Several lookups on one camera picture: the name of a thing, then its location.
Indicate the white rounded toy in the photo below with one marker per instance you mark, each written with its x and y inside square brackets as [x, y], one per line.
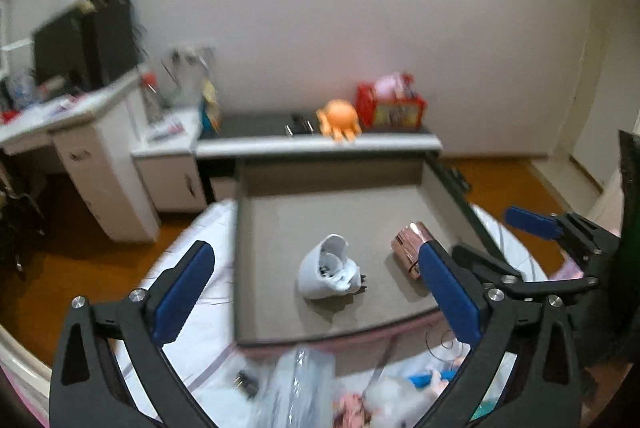
[325, 273]

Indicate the clear plastic bag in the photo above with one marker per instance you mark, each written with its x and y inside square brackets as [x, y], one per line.
[295, 388]

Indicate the black computer tower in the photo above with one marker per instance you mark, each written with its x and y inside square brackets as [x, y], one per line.
[112, 42]

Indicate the clear bottle red cap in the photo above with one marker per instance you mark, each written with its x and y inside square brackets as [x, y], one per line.
[150, 95]

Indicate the white striped tablecloth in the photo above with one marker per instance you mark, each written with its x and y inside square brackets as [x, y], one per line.
[215, 308]

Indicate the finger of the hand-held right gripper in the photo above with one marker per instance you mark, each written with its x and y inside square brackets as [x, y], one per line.
[480, 260]
[530, 223]

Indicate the white wall socket strip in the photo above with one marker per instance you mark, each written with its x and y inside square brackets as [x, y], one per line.
[192, 52]

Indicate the pink packet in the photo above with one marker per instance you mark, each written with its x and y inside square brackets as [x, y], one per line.
[165, 130]

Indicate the white plush toy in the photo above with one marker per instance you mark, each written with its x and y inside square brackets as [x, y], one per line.
[400, 400]

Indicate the yellow blue snack bag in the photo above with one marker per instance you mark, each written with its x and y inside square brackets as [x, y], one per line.
[210, 105]

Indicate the small black device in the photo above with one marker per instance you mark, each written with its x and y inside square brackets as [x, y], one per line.
[299, 125]

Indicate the small red toy figure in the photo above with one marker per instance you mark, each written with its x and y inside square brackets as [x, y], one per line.
[410, 85]

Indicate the white bedside cabinet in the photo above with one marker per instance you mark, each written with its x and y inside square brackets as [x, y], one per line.
[165, 178]

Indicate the clear plastic ball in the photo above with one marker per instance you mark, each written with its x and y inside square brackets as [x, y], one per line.
[445, 343]

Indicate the black hair clip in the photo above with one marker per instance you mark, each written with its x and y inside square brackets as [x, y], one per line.
[246, 383]

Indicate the low grey white cabinet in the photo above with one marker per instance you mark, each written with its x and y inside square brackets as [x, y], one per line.
[260, 125]

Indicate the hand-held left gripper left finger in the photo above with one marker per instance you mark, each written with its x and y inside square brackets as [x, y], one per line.
[182, 293]

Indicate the black computer monitor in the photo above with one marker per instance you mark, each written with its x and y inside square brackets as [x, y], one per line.
[57, 52]

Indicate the pink plush toy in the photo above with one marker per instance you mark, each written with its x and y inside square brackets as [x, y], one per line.
[387, 83]

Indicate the pink storage box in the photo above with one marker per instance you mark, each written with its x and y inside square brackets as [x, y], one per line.
[280, 258]

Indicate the orange octopus plush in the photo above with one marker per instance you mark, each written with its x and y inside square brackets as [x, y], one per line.
[340, 117]

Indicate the white desk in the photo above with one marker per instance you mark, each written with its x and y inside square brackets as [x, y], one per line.
[100, 167]

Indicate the rose gold cylindrical case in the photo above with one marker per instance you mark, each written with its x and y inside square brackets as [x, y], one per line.
[407, 248]

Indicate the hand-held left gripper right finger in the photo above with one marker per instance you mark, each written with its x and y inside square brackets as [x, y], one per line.
[450, 293]

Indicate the black chair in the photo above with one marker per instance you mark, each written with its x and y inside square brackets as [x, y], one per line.
[20, 228]

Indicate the red toy crate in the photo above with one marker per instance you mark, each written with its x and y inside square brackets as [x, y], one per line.
[395, 112]

